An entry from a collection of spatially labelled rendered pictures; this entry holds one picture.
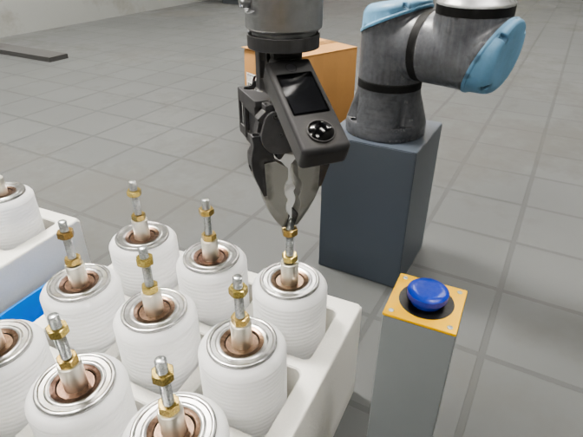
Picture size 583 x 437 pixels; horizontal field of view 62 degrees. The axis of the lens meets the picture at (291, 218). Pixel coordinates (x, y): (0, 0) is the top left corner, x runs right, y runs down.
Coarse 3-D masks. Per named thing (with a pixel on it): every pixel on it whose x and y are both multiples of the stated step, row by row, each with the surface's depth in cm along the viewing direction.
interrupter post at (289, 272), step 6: (282, 264) 59; (288, 264) 59; (294, 264) 59; (282, 270) 60; (288, 270) 59; (294, 270) 59; (282, 276) 60; (288, 276) 59; (294, 276) 60; (282, 282) 60; (288, 282) 60; (294, 282) 60
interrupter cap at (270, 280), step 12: (276, 264) 63; (300, 264) 64; (264, 276) 61; (276, 276) 62; (300, 276) 62; (312, 276) 62; (264, 288) 59; (276, 288) 59; (288, 288) 60; (300, 288) 60; (312, 288) 59
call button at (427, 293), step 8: (416, 280) 49; (424, 280) 49; (432, 280) 49; (408, 288) 48; (416, 288) 47; (424, 288) 47; (432, 288) 47; (440, 288) 47; (408, 296) 48; (416, 296) 46; (424, 296) 46; (432, 296) 46; (440, 296) 46; (448, 296) 47; (416, 304) 47; (424, 304) 46; (432, 304) 46; (440, 304) 46
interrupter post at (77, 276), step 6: (78, 264) 59; (66, 270) 59; (72, 270) 58; (78, 270) 59; (84, 270) 60; (72, 276) 59; (78, 276) 59; (84, 276) 60; (72, 282) 59; (78, 282) 59; (84, 282) 60; (78, 288) 60
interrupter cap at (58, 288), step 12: (84, 264) 63; (96, 264) 63; (60, 276) 62; (96, 276) 62; (108, 276) 61; (48, 288) 59; (60, 288) 60; (72, 288) 60; (84, 288) 60; (96, 288) 59; (60, 300) 57; (72, 300) 57
